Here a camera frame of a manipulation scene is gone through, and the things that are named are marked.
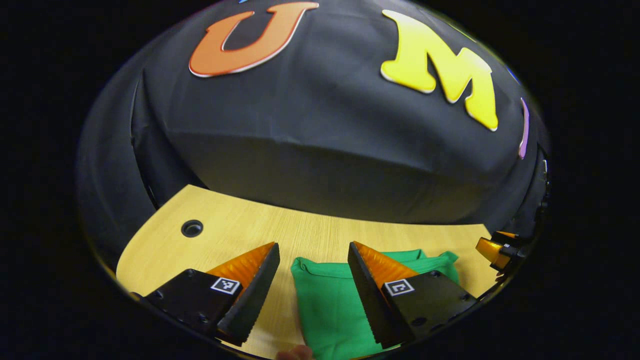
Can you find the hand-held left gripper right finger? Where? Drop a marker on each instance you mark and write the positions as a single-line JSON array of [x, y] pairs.
[[367, 300]]

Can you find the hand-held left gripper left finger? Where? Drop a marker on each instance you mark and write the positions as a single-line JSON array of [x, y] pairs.
[[257, 295]]

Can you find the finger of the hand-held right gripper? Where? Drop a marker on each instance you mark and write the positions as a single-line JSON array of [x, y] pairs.
[[506, 235], [492, 252]]

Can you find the green T-shirt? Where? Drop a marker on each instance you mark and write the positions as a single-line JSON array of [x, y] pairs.
[[330, 310]]

